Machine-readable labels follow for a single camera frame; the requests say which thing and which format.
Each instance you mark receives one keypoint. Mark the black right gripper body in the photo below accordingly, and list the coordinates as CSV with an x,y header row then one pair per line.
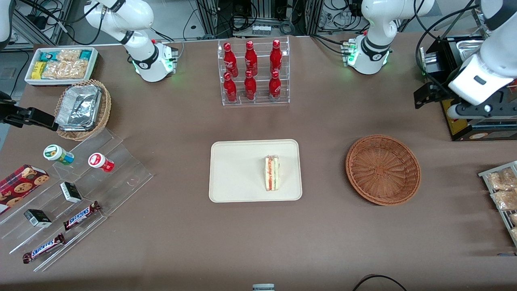
x,y
9,113

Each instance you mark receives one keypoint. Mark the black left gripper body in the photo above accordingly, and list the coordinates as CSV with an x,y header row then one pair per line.
x,y
441,89

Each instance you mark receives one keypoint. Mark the triangle sandwich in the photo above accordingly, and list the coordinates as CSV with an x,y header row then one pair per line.
x,y
272,173

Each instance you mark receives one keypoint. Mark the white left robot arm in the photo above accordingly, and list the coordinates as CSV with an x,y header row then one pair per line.
x,y
492,60

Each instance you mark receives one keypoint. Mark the aluminium foil tray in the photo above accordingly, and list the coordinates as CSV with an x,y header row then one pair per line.
x,y
78,107

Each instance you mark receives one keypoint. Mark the light wicker basket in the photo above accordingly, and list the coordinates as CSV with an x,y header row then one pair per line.
x,y
104,111

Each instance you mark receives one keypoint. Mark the brown wicker basket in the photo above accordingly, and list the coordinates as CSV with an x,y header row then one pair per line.
x,y
381,169

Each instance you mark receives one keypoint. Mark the tray of packaged snacks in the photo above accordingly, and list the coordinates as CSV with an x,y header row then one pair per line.
x,y
484,174

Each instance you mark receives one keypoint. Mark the beige serving tray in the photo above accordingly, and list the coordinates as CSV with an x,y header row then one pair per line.
x,y
238,171

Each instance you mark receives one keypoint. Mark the green lid yogurt cup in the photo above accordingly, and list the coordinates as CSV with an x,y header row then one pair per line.
x,y
56,153

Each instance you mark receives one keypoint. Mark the white rectangular snack bin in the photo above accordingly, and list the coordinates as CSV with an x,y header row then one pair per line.
x,y
30,81

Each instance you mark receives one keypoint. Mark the yellow snack packet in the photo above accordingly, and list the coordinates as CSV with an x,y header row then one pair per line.
x,y
38,70

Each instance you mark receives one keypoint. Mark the clear bag of nuts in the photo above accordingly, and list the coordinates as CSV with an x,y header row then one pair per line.
x,y
68,55
76,69
54,70

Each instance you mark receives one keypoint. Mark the black countertop appliance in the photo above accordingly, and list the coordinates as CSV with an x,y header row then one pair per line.
x,y
484,135

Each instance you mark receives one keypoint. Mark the teal snack packet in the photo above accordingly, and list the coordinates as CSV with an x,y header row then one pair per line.
x,y
85,54
48,55

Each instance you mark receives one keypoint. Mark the red tartan cookie box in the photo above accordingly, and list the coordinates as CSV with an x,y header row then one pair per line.
x,y
22,186

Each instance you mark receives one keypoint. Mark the red lid yogurt cup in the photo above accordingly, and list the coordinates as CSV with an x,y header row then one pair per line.
x,y
99,161

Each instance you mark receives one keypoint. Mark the small black carton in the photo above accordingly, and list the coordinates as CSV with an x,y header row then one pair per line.
x,y
70,192
37,218

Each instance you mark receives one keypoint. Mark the clear acrylic stepped stand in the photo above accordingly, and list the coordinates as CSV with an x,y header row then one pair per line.
x,y
121,178

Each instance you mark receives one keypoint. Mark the Snickers chocolate bar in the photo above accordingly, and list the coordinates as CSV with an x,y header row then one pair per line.
x,y
43,247
80,215

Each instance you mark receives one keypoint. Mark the clear bag of snacks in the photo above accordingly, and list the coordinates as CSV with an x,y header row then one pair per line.
x,y
501,180
505,200

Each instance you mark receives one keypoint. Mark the red soda bottle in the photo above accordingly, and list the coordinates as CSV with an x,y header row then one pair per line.
x,y
230,89
275,87
251,58
276,56
230,58
250,87

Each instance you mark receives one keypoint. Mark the clear acrylic bottle rack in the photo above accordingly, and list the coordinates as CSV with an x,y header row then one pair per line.
x,y
260,101

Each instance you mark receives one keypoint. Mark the white power strip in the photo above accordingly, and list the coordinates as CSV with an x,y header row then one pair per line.
x,y
261,30

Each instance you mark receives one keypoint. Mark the small grey device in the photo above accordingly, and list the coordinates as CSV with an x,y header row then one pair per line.
x,y
263,287

